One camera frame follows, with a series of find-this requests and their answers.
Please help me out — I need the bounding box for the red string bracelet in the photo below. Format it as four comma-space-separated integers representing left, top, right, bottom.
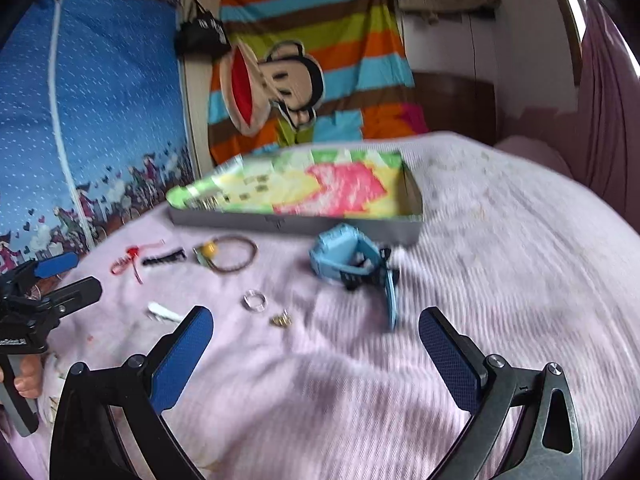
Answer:
109, 239, 166, 285

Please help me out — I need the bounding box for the black wavy hair clip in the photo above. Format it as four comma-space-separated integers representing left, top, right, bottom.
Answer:
141, 249, 186, 266

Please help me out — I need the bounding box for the brown hair tie yellow bead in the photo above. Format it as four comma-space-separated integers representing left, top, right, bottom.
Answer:
193, 234, 258, 274

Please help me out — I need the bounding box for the silver ring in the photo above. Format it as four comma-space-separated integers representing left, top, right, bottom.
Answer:
242, 288, 269, 313

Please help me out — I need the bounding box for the small gold earring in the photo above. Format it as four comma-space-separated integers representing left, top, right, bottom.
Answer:
269, 310, 292, 328

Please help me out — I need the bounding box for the black elastic hair tie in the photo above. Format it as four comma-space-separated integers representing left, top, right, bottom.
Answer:
342, 246, 399, 294

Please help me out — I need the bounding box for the light blue smart watch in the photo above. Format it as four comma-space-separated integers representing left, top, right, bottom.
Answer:
309, 223, 399, 330

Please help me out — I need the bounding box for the beige plastic hair claw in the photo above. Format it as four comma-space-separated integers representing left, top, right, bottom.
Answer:
184, 190, 231, 210

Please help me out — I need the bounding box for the person's left hand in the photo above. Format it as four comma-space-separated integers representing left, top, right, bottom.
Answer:
14, 354, 43, 400

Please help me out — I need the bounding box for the white hair clip piece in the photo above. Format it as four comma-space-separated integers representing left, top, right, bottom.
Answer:
146, 301, 184, 323

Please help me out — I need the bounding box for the blue polka-dot fabric wardrobe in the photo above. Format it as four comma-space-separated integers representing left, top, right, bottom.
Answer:
1, 0, 192, 271

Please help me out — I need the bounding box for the pink striped bed cover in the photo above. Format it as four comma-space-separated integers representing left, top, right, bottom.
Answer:
39, 134, 639, 479

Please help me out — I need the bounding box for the grey shallow cardboard tray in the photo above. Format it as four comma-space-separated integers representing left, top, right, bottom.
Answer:
168, 151, 424, 246

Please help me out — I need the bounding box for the black hanging bag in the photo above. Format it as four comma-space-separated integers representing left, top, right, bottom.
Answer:
174, 0, 231, 61

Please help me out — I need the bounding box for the pink pillow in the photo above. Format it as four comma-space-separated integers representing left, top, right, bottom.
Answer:
495, 136, 573, 179

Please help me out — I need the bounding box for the pink window curtain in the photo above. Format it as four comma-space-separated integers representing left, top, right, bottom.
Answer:
573, 0, 639, 229

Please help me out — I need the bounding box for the colourful crumpled paper liner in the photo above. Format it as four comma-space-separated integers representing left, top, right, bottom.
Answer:
167, 148, 410, 219

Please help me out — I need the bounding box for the striped monkey cartoon blanket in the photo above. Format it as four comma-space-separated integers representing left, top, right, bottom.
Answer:
208, 0, 427, 164

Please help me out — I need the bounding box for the dark wooden headboard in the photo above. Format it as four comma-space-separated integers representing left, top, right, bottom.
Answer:
413, 72, 497, 145

